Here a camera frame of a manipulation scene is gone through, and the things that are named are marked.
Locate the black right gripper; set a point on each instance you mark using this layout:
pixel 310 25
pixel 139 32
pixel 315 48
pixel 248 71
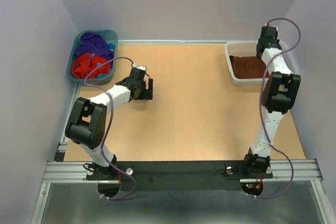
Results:
pixel 276 41

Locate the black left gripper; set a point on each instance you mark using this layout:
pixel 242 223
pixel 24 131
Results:
pixel 147 94

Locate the brown towel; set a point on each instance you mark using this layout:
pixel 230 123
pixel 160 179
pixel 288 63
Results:
pixel 247 67

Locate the red towel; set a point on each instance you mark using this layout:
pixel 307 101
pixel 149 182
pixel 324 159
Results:
pixel 86 63

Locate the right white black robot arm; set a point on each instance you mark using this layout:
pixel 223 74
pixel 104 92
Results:
pixel 277 97

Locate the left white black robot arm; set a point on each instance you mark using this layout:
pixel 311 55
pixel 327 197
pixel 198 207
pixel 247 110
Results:
pixel 86 125

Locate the white plastic mesh basket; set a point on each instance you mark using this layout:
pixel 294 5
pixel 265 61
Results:
pixel 274 59

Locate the teal plastic bin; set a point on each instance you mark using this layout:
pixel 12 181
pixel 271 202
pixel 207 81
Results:
pixel 110 37

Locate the purple towel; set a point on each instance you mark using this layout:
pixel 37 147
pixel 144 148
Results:
pixel 94 44

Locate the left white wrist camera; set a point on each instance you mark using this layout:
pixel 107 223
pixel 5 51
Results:
pixel 141 67

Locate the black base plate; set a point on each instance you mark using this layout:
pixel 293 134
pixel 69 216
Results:
pixel 173 175

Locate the aluminium rail frame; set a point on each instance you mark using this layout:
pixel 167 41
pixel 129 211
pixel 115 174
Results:
pixel 197 114

